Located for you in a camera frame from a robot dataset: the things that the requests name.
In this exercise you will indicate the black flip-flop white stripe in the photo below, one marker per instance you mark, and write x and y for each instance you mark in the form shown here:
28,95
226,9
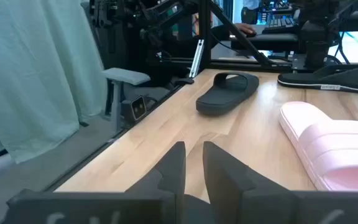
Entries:
346,81

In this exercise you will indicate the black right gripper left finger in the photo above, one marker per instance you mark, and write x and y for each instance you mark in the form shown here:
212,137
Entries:
180,168

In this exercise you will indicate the black computer keyboard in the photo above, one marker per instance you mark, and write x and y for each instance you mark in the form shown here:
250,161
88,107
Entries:
278,24

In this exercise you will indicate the office chair grey armrest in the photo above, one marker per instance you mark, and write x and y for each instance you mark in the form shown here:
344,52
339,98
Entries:
126,76

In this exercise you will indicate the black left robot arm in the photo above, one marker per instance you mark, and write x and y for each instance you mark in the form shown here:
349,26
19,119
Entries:
315,46

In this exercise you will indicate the silver metal bracket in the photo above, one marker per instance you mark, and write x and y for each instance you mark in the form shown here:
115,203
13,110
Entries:
197,57

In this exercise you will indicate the black low desk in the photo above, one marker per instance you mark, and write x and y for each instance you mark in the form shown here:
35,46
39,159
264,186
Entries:
266,39

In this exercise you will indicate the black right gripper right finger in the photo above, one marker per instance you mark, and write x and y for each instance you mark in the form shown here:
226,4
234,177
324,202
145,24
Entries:
222,183

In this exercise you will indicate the small table-level camera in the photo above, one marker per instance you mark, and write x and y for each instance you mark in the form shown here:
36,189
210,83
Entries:
137,107

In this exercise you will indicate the person's hand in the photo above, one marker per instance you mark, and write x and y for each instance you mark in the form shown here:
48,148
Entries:
244,28

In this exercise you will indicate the person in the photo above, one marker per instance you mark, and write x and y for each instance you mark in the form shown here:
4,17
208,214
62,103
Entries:
250,9

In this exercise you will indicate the pink slide sandal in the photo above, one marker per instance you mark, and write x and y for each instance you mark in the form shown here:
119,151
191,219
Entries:
337,149

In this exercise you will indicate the pale green curtain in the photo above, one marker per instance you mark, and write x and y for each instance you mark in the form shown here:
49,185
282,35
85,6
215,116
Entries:
42,77

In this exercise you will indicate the black slide sandal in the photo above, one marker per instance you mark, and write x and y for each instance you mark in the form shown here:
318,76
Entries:
219,104

